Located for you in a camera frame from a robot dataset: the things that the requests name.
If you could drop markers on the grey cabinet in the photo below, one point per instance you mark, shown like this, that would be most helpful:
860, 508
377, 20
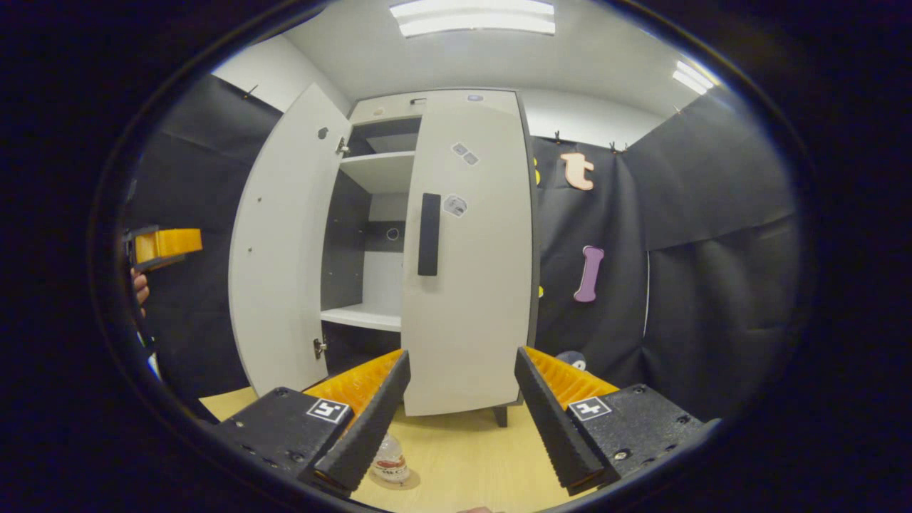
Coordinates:
385, 171

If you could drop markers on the long ceiling light panel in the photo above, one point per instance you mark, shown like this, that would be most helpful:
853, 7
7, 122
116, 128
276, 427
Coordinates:
474, 18

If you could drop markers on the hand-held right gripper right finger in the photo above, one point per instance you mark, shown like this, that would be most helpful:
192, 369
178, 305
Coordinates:
556, 427

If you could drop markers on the grey cabinet door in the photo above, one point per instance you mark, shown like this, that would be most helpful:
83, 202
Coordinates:
477, 320
285, 249

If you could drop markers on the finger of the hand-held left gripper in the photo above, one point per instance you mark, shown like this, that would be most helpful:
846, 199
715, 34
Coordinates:
171, 244

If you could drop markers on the round brown coaster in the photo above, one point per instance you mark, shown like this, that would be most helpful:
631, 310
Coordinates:
410, 482

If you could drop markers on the clear bottle with red label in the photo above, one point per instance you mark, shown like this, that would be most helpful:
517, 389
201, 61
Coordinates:
390, 459

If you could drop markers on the small ceiling light panel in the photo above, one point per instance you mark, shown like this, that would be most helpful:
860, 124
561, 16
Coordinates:
695, 77

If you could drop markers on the black backdrop cloth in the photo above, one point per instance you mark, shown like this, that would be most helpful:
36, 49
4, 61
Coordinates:
712, 285
192, 178

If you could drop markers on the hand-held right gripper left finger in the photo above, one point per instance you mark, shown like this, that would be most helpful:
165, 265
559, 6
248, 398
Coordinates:
367, 431

